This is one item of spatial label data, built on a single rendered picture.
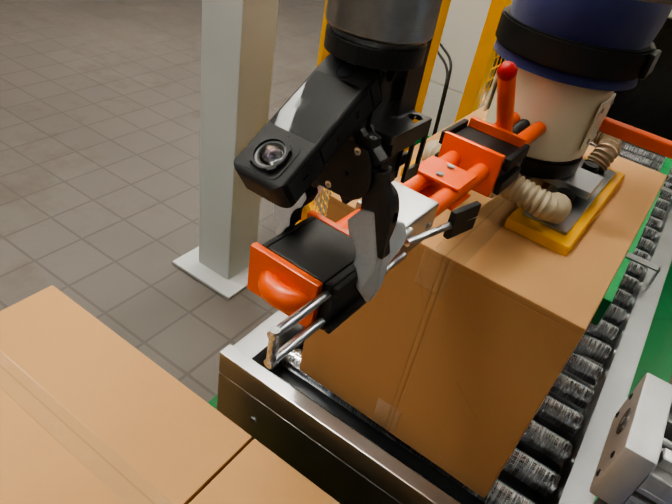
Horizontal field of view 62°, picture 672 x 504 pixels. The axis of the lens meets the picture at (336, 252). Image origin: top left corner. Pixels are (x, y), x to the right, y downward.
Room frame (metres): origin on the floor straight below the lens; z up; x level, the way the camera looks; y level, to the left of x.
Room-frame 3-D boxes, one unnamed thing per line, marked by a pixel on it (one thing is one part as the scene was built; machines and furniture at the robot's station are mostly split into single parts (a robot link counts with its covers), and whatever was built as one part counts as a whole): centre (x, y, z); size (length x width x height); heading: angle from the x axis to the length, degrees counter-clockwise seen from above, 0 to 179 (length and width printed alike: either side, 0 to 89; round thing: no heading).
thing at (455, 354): (0.89, -0.29, 0.81); 0.60 x 0.40 x 0.40; 151
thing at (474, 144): (0.69, -0.16, 1.14); 0.10 x 0.08 x 0.06; 60
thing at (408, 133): (0.41, 0.00, 1.28); 0.09 x 0.08 x 0.12; 150
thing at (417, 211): (0.50, -0.05, 1.13); 0.07 x 0.07 x 0.04; 60
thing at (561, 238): (0.86, -0.37, 1.03); 0.34 x 0.10 x 0.05; 150
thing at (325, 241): (0.39, 0.02, 1.14); 0.08 x 0.07 x 0.05; 150
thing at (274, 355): (0.41, -0.05, 1.14); 0.31 x 0.03 x 0.05; 150
